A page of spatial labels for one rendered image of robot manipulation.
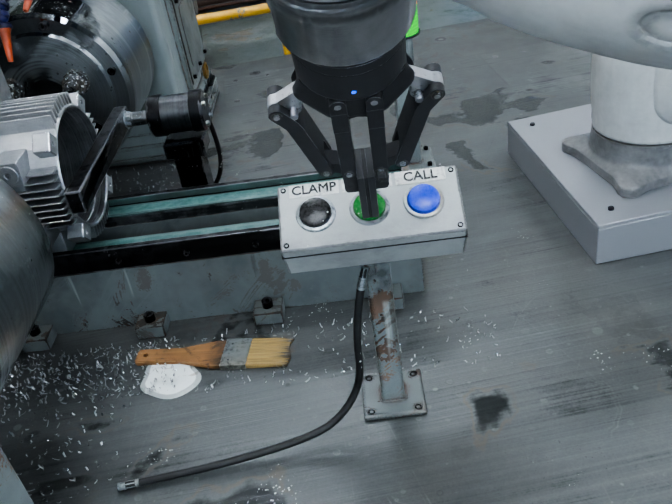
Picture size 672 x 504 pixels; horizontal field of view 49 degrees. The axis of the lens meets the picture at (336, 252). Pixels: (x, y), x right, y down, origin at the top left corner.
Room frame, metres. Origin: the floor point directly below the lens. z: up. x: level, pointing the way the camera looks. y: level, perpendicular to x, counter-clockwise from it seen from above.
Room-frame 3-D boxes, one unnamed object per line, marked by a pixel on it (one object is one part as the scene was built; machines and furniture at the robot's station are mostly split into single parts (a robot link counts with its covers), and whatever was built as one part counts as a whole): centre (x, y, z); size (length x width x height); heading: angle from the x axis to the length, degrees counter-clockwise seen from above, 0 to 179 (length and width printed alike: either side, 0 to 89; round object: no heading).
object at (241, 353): (0.72, 0.18, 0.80); 0.21 x 0.05 x 0.01; 80
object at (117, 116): (0.91, 0.28, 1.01); 0.26 x 0.04 x 0.03; 176
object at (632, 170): (0.95, -0.47, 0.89); 0.22 x 0.18 x 0.06; 10
